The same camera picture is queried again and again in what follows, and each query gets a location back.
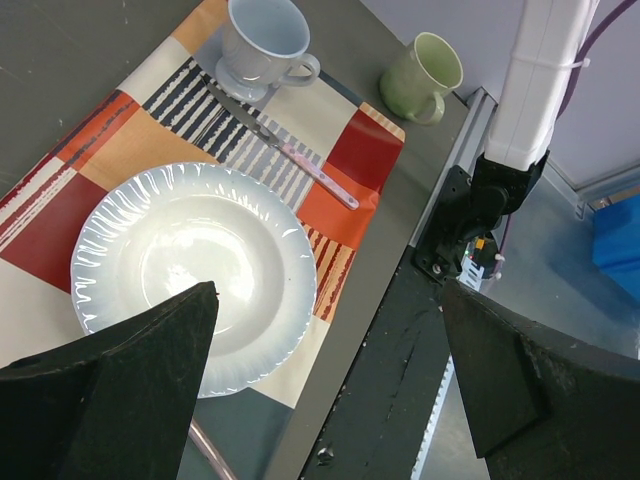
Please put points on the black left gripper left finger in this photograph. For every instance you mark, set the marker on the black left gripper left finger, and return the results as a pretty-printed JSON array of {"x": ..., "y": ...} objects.
[{"x": 115, "y": 404}]

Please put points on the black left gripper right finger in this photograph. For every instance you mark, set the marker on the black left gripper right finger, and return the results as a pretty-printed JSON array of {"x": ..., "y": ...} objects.
[{"x": 540, "y": 404}]

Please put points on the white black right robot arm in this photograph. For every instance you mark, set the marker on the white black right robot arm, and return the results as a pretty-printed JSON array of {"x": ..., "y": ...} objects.
[{"x": 545, "y": 55}]

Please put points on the white ceramic plate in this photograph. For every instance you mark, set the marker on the white ceramic plate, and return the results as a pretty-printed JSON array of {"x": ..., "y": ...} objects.
[{"x": 170, "y": 227}]

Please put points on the blue plastic bin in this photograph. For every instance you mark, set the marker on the blue plastic bin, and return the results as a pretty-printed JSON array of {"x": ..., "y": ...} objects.
[{"x": 616, "y": 236}]

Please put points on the colourful patterned placemat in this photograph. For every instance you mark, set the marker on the colourful patterned placemat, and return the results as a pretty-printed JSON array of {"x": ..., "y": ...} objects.
[{"x": 94, "y": 92}]

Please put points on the green mug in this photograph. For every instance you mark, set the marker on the green mug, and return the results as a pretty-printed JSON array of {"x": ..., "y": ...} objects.
[{"x": 414, "y": 87}]

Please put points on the blue grey mug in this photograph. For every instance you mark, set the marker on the blue grey mug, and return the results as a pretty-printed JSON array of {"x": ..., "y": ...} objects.
[{"x": 264, "y": 45}]

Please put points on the grey slotted cable duct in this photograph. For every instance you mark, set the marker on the grey slotted cable duct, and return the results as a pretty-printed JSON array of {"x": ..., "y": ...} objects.
[{"x": 470, "y": 276}]

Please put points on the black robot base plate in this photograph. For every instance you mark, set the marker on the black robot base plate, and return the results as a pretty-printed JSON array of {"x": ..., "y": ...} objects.
[{"x": 376, "y": 423}]

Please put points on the aluminium frame rail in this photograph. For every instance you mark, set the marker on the aluminium frame rail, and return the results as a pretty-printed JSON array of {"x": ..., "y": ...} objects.
[{"x": 467, "y": 145}]

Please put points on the pink handled fork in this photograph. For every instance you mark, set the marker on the pink handled fork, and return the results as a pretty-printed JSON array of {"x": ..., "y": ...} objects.
[{"x": 272, "y": 140}]

